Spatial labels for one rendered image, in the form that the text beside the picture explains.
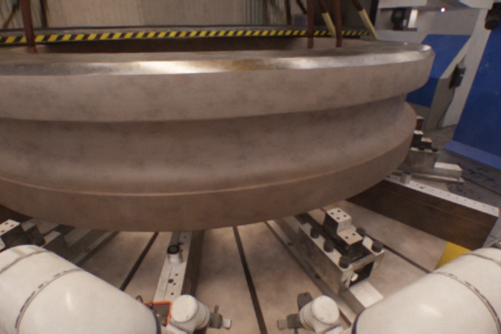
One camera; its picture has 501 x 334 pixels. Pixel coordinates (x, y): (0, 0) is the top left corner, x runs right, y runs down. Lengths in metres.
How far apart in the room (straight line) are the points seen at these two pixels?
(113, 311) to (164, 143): 1.13
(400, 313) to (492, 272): 0.16
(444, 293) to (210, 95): 1.07
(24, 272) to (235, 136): 1.14
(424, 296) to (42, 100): 1.54
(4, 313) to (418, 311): 0.56
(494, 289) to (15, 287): 0.67
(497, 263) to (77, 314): 0.61
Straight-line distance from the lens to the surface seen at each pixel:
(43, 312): 0.46
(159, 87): 1.25
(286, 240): 2.23
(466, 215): 2.66
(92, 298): 0.45
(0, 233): 2.17
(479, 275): 0.52
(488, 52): 5.61
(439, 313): 0.45
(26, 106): 1.64
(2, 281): 0.54
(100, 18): 4.30
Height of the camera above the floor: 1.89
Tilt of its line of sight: 28 degrees down
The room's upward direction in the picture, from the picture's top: straight up
